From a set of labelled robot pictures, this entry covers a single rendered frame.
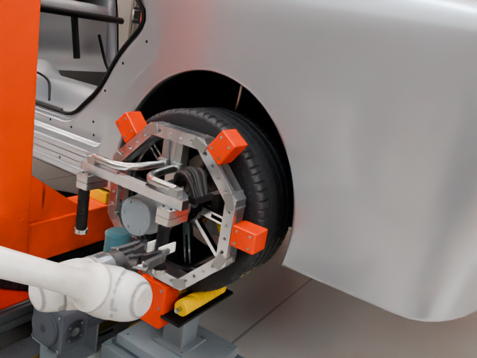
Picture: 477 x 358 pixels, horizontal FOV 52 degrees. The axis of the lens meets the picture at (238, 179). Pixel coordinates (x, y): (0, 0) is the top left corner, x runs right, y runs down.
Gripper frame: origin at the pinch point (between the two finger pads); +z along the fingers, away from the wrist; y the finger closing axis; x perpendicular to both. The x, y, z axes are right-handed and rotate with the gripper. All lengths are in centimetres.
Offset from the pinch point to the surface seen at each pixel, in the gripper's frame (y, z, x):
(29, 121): -60, -3, 23
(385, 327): 39, 163, -83
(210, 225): -14.4, 46.0, -9.8
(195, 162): -26, 46, 12
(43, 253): -60, 6, -28
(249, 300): -31, 126, -83
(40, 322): -50, -1, -49
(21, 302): -74, 8, -56
